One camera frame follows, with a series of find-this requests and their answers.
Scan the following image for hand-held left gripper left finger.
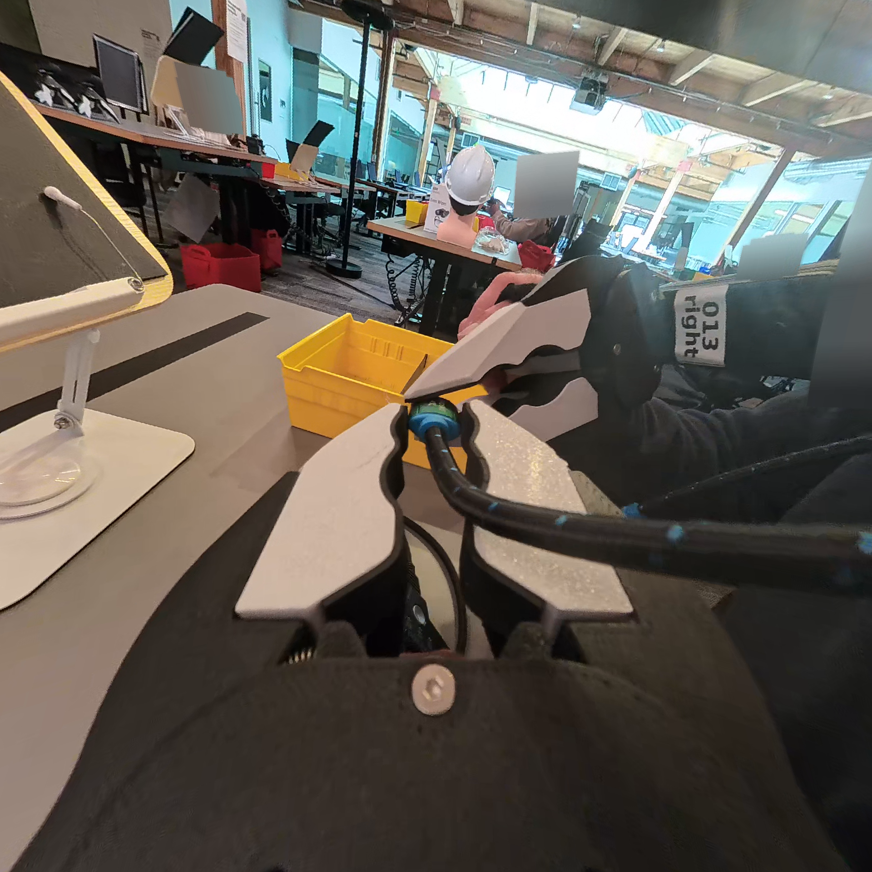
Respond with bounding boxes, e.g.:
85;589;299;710
235;402;413;658

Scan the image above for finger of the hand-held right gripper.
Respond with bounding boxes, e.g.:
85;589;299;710
402;286;592;403
487;378;600;445

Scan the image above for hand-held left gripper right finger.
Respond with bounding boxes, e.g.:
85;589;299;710
458;401;633;658

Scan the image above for blue-flecked HDMI cable green plugs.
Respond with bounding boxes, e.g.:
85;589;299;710
407;401;872;587

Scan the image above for person's right forearm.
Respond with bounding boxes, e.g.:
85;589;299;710
562;391;872;508

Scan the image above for person's right hand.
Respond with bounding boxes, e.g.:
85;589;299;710
458;271;546;338

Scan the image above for yellow plastic bin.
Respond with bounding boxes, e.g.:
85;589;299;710
278;313;490;472

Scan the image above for light wooden work desk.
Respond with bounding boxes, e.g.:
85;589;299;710
368;217;523;342

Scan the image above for mannequin head white hard hat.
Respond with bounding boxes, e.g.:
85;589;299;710
436;144;496;244

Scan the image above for black floor lamp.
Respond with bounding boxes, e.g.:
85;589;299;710
326;0;397;279

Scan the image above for low red basket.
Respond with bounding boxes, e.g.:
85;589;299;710
180;243;263;292

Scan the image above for small tilted board stand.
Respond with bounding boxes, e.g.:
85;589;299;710
286;121;336;180
151;7;246;135

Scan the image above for person's dark sweater torso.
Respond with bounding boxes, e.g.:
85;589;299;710
715;436;872;872

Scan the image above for grey hanging board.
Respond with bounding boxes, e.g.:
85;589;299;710
163;176;221;243

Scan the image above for wooden board stand white base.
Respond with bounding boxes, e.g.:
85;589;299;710
0;71;196;610

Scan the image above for grey desk monitor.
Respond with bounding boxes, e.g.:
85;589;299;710
93;34;149;114

